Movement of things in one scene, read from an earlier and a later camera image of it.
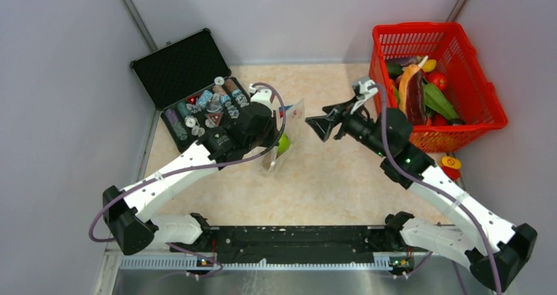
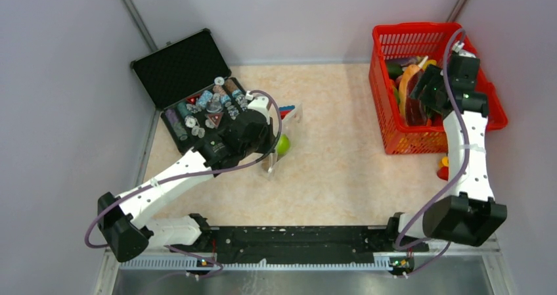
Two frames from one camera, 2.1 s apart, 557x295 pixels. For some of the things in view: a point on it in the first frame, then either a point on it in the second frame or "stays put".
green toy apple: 284,143 stays put
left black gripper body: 268,138 stays put
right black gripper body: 360,128 to 428,85
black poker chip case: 190,83 stays put
